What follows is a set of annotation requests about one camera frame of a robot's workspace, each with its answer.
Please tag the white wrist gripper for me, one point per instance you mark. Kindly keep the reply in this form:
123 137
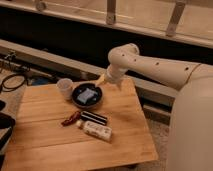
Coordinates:
112 75

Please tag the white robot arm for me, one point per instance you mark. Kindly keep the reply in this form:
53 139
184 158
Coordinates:
190 141

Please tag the blue sponge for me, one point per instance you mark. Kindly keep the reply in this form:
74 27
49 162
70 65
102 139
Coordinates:
86 95

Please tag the black round bowl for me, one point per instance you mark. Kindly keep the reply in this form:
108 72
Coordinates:
92 101

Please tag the white paper cup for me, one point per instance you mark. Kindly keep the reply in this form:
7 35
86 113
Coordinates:
65 86

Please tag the black rectangular box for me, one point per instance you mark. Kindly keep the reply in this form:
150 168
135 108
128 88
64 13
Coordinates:
89 116

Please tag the red snack wrapper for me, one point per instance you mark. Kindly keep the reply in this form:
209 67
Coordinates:
73 118

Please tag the white bottle lying down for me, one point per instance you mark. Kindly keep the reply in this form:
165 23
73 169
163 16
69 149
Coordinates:
95 130

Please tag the blue object on floor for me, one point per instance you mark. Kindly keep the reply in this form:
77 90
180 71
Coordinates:
39 81

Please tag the black object at left edge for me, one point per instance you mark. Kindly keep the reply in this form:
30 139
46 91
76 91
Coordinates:
7 123

